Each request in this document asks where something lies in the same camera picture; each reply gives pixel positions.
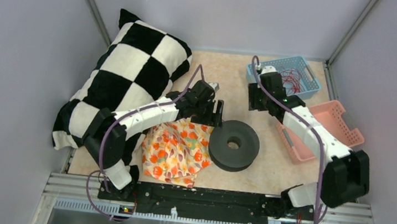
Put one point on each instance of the white slotted cable duct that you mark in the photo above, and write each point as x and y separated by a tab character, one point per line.
127	211

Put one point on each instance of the black white checkered pillow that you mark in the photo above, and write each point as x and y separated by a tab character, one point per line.
139	66

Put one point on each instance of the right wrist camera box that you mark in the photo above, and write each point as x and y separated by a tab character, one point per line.
266	70

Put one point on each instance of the dark grey cable spool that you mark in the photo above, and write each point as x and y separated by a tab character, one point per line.
234	146

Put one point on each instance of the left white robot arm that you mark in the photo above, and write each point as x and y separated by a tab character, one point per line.
105	138

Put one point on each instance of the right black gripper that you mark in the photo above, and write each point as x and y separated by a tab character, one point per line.
255	89

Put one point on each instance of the floral orange cloth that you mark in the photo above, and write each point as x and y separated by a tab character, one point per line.
175	152

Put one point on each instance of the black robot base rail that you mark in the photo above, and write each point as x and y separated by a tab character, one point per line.
204	204

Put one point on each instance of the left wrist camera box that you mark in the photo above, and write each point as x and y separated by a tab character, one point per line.
215	86

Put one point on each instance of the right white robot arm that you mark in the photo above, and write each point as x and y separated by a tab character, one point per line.
343	172

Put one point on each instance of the pink plastic basket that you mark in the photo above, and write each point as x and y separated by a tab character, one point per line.
333	116

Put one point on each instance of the blue plastic basket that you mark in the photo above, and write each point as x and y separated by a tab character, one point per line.
297	76

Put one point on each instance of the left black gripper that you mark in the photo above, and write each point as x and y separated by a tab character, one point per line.
213	119

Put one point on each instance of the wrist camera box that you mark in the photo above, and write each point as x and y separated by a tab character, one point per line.
215	86
266	70

